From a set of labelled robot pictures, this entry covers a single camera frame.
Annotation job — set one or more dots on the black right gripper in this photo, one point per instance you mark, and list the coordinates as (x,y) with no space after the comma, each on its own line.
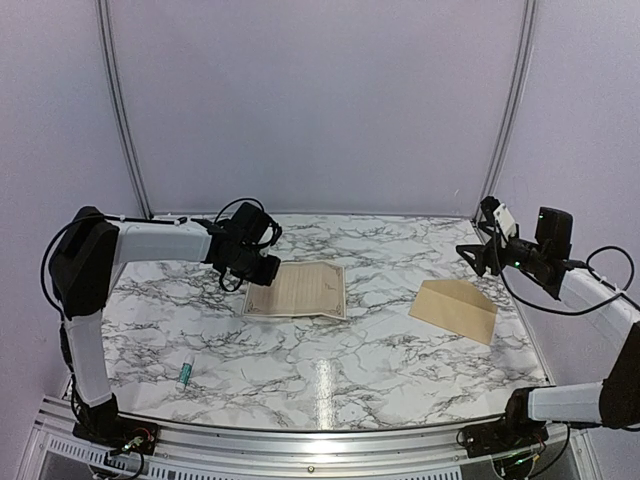
(480,252)

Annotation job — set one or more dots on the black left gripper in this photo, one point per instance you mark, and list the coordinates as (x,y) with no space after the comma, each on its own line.
(265,278)

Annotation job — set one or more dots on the cream letter paper sheet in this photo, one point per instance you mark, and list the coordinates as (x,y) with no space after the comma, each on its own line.
(300,289)

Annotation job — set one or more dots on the brown kraft paper envelope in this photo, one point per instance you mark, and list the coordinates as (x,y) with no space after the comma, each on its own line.
(456,306)

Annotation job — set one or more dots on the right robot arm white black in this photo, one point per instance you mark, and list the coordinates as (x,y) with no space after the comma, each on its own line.
(585,326)

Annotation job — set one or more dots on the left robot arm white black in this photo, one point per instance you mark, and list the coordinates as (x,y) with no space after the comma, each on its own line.
(78,264)

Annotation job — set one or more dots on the white green glue stick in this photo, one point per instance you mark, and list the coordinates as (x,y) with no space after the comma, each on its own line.
(185,372)

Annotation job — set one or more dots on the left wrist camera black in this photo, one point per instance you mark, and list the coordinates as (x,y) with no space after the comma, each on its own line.
(253,223)

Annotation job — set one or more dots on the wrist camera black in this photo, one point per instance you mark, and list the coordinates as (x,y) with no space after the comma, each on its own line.
(253,223)
(553,233)

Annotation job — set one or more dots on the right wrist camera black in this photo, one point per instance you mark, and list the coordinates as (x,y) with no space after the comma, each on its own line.
(553,233)

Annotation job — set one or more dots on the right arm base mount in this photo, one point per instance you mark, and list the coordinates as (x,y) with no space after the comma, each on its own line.
(491,438)

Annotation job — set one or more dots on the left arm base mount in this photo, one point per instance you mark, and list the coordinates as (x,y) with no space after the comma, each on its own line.
(120,434)

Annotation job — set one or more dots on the aluminium table front rail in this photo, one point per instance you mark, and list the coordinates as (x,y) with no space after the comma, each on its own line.
(191,451)

